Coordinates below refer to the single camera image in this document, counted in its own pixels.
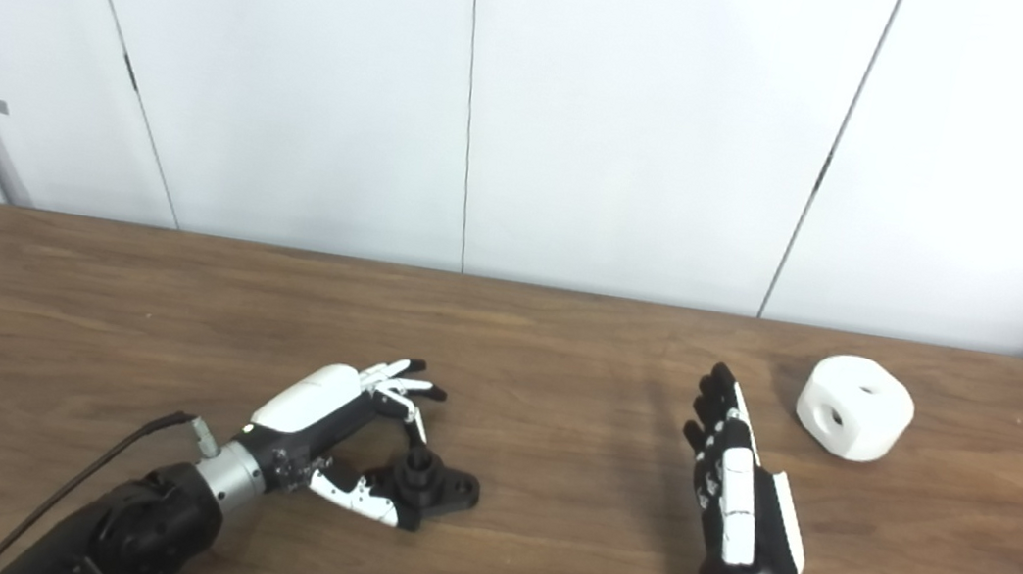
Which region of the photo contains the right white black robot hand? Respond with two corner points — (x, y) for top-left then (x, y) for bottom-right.
(663, 359), (831, 574)

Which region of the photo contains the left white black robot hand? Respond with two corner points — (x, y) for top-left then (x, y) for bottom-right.
(224, 337), (453, 533)

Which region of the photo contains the black flanged holder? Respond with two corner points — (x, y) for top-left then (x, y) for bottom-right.
(356, 438), (486, 539)

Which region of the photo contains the round white piece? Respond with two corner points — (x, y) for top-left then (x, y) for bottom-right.
(790, 350), (921, 469)

